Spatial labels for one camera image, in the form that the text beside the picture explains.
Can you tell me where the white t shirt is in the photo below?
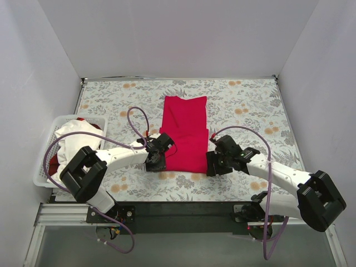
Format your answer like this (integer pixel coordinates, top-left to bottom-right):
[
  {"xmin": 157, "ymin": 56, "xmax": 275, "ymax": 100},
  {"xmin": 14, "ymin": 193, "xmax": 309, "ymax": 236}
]
[{"xmin": 46, "ymin": 119, "xmax": 103, "ymax": 184}]

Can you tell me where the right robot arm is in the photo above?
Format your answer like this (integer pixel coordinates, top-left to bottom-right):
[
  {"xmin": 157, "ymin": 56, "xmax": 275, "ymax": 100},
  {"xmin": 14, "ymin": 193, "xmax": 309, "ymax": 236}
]
[{"xmin": 206, "ymin": 135, "xmax": 347, "ymax": 232}]

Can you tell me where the white plastic laundry basket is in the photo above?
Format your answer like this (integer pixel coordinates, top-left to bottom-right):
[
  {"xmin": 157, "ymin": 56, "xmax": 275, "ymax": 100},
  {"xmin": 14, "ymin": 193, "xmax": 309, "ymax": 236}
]
[{"xmin": 33, "ymin": 115, "xmax": 108, "ymax": 188}]

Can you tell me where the floral patterned table mat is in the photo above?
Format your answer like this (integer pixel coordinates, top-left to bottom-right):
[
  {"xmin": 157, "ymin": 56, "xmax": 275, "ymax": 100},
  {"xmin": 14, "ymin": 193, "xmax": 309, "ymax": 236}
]
[{"xmin": 77, "ymin": 78, "xmax": 304, "ymax": 201}]

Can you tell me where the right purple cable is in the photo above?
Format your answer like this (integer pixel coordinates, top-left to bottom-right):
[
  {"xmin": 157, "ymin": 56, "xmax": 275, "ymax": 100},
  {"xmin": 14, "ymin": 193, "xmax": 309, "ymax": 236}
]
[{"xmin": 210, "ymin": 125, "xmax": 290, "ymax": 261}]

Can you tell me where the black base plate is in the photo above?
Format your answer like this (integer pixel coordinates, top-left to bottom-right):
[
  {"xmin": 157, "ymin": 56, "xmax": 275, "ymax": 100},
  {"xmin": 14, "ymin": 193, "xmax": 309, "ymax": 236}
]
[{"xmin": 86, "ymin": 200, "xmax": 286, "ymax": 236}]

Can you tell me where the aluminium frame rail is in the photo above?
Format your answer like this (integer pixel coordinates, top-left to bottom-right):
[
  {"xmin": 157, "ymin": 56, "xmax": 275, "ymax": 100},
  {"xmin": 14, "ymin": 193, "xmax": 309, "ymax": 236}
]
[{"xmin": 24, "ymin": 203, "xmax": 347, "ymax": 266}]

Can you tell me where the dark red t shirt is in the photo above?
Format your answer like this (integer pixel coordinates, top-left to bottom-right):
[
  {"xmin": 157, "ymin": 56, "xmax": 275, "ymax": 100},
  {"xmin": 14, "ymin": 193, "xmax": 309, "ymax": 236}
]
[{"xmin": 47, "ymin": 117, "xmax": 102, "ymax": 179}]

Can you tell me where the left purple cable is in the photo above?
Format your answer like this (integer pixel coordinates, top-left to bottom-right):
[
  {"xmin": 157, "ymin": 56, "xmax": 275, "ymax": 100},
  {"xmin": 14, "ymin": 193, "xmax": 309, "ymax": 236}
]
[{"xmin": 43, "ymin": 106, "xmax": 151, "ymax": 254}]

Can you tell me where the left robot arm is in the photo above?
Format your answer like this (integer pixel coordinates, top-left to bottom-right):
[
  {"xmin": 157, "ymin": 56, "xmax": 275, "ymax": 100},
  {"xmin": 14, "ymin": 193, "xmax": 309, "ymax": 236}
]
[{"xmin": 60, "ymin": 133, "xmax": 175, "ymax": 223}]

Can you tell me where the purple cable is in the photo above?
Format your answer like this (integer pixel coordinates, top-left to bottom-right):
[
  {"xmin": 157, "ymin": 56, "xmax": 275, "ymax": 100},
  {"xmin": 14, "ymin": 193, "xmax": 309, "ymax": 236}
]
[
  {"xmin": 43, "ymin": 106, "xmax": 151, "ymax": 254},
  {"xmin": 210, "ymin": 125, "xmax": 290, "ymax": 261}
]

